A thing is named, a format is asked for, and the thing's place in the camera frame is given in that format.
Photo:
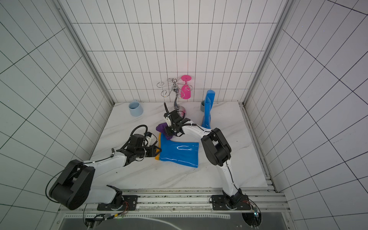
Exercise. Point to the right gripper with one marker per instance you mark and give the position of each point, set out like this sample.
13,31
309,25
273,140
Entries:
171,120

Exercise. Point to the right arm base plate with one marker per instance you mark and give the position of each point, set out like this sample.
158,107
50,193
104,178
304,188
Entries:
226,203

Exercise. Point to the pink wine glass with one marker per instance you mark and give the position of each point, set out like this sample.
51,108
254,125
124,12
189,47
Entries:
186,88

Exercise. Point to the chrome glass holder stand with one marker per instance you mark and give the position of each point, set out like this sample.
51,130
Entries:
173,86

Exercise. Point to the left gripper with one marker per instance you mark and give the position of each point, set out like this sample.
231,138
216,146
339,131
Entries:
153,151

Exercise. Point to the blue rubber boot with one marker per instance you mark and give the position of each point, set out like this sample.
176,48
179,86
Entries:
207,105
182,153

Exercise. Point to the aluminium mounting rail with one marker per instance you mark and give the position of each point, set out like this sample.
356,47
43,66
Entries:
265,199

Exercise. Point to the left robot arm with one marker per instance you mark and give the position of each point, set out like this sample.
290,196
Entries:
76,185

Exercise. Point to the grey-green mug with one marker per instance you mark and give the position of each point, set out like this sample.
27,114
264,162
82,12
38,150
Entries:
202,106

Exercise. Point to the light blue mug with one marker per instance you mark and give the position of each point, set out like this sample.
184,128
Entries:
135,108

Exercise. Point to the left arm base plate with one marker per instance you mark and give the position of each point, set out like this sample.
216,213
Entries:
120,203

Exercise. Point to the purple cloth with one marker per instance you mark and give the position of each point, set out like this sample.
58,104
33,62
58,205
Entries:
162,129

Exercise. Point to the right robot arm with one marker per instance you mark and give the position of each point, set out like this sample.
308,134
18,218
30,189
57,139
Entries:
216,148

